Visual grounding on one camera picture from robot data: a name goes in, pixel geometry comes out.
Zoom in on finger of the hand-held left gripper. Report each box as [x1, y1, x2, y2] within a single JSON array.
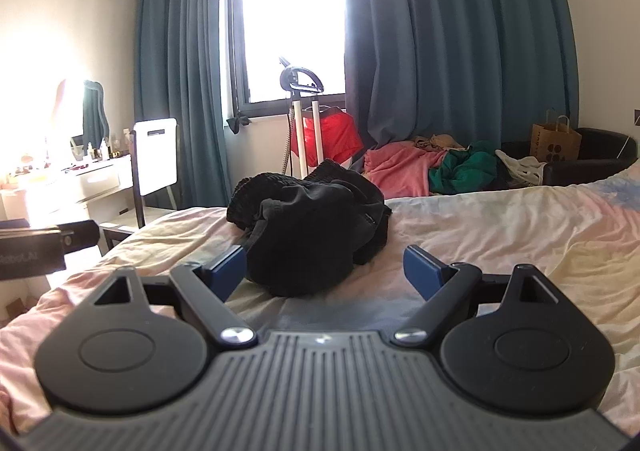
[[59, 220, 99, 253]]

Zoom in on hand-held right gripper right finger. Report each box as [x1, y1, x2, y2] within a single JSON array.
[[390, 244, 561, 348]]

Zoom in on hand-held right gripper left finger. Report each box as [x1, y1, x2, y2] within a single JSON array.
[[94, 245, 259, 348]]

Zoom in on black clothes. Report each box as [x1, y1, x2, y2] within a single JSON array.
[[226, 158, 393, 298]]

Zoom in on white dressing table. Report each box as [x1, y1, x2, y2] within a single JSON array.
[[0, 154, 135, 227]]

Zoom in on cardboard box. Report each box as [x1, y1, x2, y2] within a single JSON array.
[[0, 297, 38, 327]]

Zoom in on bed with pastel sheet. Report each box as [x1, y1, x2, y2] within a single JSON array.
[[0, 162, 640, 437]]

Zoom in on pink cloth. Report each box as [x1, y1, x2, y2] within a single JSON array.
[[363, 141, 446, 198]]

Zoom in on green cloth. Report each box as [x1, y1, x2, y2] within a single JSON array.
[[427, 141, 500, 194]]

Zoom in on vanity mirror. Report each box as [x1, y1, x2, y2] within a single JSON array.
[[52, 78, 110, 148]]

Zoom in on tan cloth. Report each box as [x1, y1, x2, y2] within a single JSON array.
[[412, 134, 468, 152]]

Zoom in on white cloth on armchair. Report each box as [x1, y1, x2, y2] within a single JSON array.
[[495, 150, 547, 187]]

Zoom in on red bag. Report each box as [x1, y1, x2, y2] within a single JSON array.
[[290, 107, 365, 167]]

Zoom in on garment steamer stand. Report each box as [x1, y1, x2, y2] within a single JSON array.
[[277, 56, 325, 177]]

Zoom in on brown paper bag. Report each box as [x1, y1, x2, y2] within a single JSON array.
[[530, 108, 583, 163]]

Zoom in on teal curtain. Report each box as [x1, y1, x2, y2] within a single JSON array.
[[132, 0, 238, 212], [340, 0, 581, 167]]

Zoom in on black armchair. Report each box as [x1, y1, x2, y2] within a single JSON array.
[[500, 127, 640, 188]]

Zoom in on window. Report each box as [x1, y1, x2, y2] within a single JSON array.
[[226, 0, 348, 121]]

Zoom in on white chair with dark frame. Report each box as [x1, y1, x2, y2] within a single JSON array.
[[99, 118, 180, 252]]

